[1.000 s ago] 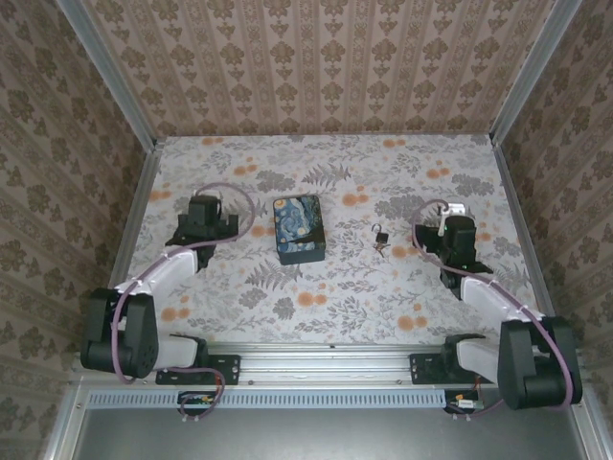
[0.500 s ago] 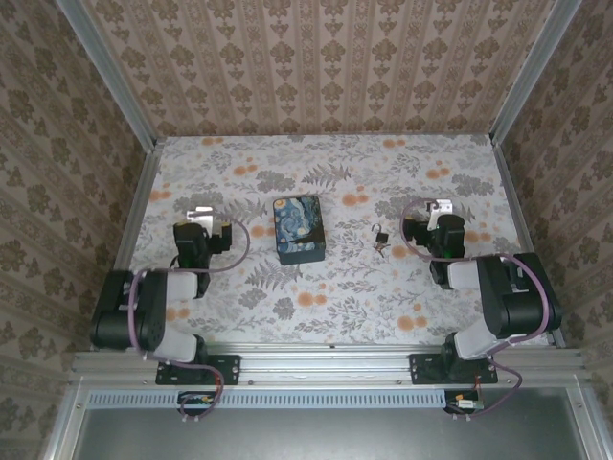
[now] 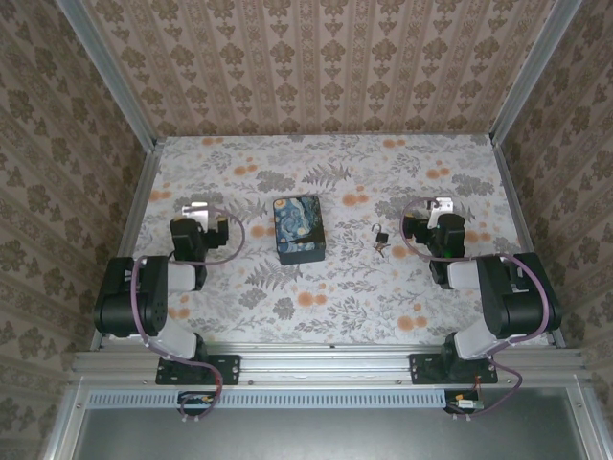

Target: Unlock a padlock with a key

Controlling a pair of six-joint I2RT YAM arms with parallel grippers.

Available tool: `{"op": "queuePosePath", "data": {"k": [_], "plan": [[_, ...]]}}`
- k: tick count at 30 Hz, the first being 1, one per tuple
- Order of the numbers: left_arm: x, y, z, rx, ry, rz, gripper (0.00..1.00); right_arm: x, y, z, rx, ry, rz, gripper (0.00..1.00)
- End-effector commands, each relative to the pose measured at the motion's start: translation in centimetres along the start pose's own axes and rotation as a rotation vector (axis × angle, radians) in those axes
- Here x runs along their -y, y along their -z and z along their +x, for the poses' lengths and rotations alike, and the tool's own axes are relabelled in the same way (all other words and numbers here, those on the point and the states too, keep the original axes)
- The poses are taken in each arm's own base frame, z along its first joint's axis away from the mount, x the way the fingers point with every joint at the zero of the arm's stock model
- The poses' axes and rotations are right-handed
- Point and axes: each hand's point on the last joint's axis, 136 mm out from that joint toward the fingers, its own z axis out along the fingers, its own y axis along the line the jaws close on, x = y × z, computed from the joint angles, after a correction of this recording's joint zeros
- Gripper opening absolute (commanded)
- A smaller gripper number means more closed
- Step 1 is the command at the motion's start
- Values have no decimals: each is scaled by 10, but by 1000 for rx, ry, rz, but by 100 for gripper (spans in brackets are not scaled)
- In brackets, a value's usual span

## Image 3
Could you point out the small black padlock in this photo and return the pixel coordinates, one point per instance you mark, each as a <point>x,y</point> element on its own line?
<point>381,236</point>

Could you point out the starry night painted box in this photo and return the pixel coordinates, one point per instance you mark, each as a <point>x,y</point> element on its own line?
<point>299,230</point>

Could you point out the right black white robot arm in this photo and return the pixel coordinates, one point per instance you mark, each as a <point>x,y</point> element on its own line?
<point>517,297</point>

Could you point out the floral patterned table cover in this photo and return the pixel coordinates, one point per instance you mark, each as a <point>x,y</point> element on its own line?
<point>335,306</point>

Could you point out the grey sheet metal panel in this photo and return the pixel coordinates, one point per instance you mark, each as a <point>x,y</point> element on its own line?
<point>325,436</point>

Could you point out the aluminium table side rail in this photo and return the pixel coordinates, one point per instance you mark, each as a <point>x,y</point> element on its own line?
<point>143,191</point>
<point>515,191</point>

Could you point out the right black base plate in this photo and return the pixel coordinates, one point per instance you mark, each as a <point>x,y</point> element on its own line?
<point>424,369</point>

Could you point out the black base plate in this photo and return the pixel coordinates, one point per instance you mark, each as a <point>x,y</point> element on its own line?
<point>225,369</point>
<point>424,369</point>

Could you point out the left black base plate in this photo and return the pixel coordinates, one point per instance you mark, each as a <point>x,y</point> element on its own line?
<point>225,369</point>

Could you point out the aluminium frame post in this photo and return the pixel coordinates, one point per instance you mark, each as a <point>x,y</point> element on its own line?
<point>531,76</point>
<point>110,76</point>

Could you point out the aluminium mounting rail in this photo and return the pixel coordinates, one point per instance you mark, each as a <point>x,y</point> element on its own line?
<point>325,364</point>

